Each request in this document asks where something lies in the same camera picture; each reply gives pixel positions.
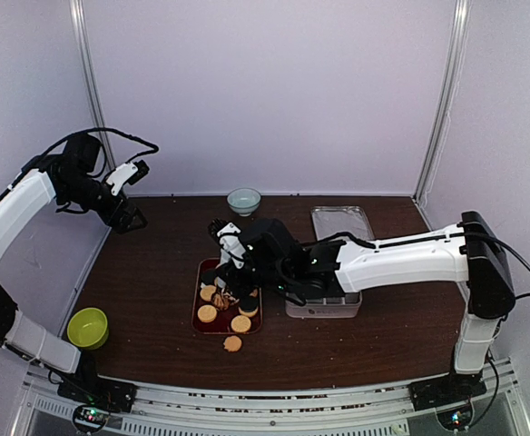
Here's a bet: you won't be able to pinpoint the black sandwich cookie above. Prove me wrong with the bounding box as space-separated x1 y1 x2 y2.
239 297 260 318

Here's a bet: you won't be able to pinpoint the right aluminium frame post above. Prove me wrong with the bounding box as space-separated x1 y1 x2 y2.
414 0 471 208

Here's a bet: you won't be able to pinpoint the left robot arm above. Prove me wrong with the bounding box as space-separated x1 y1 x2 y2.
0 128 149 403

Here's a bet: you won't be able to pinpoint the white divided cookie tin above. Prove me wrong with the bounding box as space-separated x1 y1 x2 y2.
285 292 362 319

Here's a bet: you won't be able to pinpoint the green plastic bowl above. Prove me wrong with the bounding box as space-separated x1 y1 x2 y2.
66 307 109 351

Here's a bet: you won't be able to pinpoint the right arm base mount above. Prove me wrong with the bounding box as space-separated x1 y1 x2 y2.
408 372 486 411

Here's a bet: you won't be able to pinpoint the aluminium front rail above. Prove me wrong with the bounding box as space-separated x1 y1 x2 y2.
19 358 520 436

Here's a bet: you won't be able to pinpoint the red cookie tray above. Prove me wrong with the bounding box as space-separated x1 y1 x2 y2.
191 258 263 335

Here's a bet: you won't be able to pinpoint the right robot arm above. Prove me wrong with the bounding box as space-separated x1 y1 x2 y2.
208 212 515 401

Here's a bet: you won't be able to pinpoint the round tan biscuit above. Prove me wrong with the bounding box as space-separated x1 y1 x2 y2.
231 315 251 333

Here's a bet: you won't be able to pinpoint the pale blue ceramic bowl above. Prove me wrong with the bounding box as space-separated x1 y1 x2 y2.
227 188 261 217

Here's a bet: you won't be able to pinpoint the metal food tongs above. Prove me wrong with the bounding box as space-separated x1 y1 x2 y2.
211 260 239 312

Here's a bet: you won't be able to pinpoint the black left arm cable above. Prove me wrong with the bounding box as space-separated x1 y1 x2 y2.
19 129 161 183

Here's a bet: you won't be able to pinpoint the scalloped cookie on table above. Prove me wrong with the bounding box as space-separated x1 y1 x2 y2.
223 335 242 352

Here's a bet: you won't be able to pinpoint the aluminium frame post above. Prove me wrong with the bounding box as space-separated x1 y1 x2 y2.
414 0 471 208
69 0 116 181

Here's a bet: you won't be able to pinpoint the left aluminium frame post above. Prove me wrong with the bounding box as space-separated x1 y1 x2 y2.
69 0 116 181

